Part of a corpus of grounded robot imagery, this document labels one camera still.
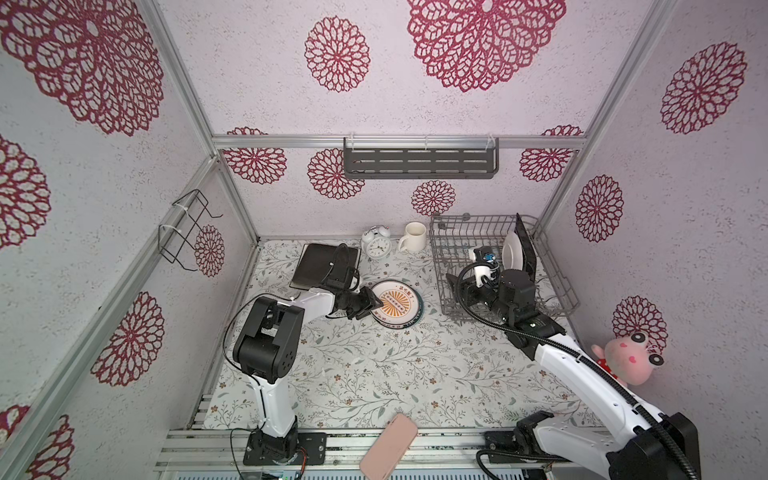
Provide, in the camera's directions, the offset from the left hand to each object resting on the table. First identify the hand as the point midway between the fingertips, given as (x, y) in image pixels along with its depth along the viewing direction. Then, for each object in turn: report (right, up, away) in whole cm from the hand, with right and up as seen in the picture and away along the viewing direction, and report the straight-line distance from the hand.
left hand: (380, 306), depth 95 cm
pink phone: (+2, -32, -23) cm, 39 cm away
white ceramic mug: (+13, +24, +17) cm, 32 cm away
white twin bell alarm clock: (-2, +22, +13) cm, 25 cm away
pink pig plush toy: (+61, -10, -23) cm, 66 cm away
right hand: (+21, +13, -19) cm, 31 cm away
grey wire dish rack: (+30, +25, +25) cm, 47 cm away
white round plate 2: (+7, 0, +3) cm, 8 cm away
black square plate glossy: (+45, +16, -7) cm, 48 cm away
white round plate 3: (+44, +17, +3) cm, 47 cm away
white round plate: (+7, +1, +4) cm, 9 cm away
